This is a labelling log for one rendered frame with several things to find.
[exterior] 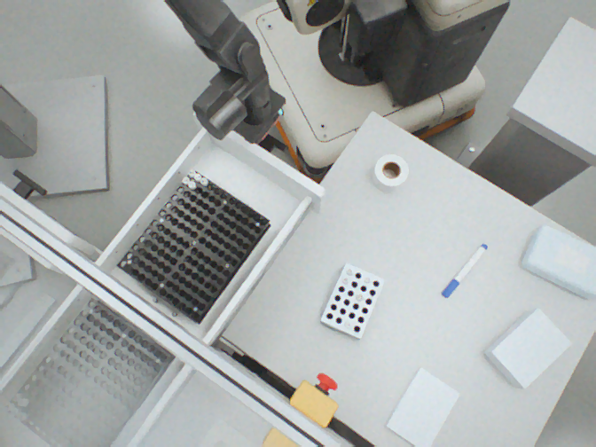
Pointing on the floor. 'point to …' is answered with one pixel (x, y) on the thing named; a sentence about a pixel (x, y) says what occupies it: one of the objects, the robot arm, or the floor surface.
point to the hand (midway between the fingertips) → (258, 133)
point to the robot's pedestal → (545, 122)
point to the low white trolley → (414, 296)
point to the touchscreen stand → (55, 135)
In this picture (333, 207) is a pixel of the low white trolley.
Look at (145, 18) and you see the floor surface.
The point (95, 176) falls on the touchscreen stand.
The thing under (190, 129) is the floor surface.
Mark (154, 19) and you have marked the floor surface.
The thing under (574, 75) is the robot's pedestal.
